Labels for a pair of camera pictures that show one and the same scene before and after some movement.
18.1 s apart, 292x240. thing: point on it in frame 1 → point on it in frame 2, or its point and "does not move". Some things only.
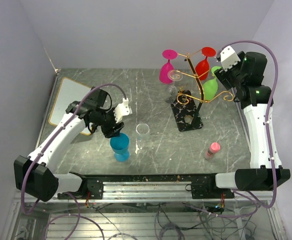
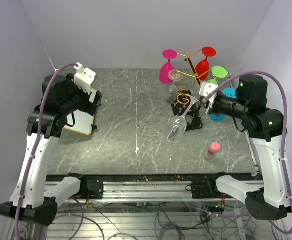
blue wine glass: [120, 145] → [230, 93]
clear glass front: [143, 135] → [177, 125]
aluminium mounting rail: [141, 192] does not move
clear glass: [171, 94] does not move
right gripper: [224, 76] → [212, 110]
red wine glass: [202, 68] does not move
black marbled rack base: [185, 113] does not move
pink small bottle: [214, 147] does not move
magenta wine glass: [166, 68] does not move
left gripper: [109, 131] → [88, 106]
